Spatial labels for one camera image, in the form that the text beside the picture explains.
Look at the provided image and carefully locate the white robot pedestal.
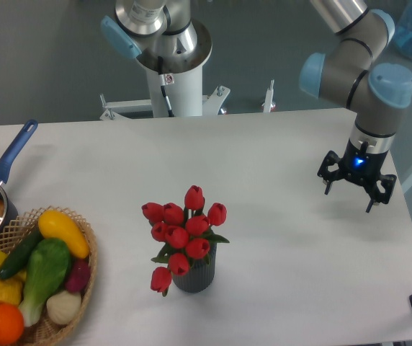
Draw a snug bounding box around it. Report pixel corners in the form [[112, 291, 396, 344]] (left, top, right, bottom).
[[99, 66, 277, 122]]

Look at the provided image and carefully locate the orange fruit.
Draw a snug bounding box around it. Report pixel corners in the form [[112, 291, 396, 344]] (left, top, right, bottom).
[[0, 303, 24, 345]]

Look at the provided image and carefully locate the purple red radish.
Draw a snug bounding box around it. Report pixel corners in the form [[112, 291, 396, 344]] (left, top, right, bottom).
[[64, 259, 91, 293]]

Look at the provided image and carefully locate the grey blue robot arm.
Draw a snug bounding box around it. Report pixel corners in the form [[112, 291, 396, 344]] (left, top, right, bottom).
[[100, 1, 412, 205]]

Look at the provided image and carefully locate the woven wicker basket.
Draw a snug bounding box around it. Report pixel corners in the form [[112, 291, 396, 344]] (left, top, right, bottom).
[[0, 206, 97, 345]]

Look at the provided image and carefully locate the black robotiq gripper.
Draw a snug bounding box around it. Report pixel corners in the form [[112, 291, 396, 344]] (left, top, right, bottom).
[[317, 141, 397, 213]]

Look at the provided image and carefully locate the yellow squash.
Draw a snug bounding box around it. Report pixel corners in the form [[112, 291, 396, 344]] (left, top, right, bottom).
[[38, 210, 90, 260]]

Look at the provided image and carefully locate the green lettuce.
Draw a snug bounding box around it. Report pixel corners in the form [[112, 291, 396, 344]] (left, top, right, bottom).
[[19, 238, 71, 327]]

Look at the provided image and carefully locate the dark grey ribbed vase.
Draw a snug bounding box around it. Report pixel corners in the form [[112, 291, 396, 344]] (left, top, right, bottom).
[[173, 244, 217, 293]]

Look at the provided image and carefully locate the dark green cucumber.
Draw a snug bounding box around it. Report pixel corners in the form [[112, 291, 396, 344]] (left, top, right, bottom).
[[0, 227, 43, 280]]

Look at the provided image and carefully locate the white garlic bulb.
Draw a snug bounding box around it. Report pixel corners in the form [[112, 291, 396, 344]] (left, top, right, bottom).
[[46, 290, 81, 325]]

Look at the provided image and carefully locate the red tulip bouquet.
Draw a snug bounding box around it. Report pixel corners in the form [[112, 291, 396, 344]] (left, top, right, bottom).
[[141, 185, 229, 296]]

